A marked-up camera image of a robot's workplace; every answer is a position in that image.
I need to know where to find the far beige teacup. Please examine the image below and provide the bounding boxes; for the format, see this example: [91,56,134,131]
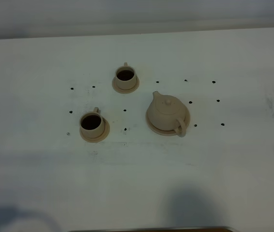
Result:
[115,62,136,81]

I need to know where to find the beige teacup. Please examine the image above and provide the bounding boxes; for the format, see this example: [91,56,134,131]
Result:
[79,107,105,139]
[115,62,136,81]

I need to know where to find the beige cup saucer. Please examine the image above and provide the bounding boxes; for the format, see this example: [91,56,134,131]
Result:
[79,118,110,143]
[112,76,139,94]

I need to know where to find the far beige cup saucer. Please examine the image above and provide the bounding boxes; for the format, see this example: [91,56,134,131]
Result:
[112,76,139,94]

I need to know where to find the near beige teacup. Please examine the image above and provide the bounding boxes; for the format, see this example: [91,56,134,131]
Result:
[79,107,105,139]

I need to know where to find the beige ceramic teapot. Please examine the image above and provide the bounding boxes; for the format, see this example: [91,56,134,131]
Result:
[147,91,187,137]

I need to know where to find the large beige teapot saucer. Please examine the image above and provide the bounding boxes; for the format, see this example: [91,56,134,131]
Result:
[145,108,190,136]

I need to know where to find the near beige cup saucer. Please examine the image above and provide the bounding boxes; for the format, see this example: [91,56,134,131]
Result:
[79,118,110,143]

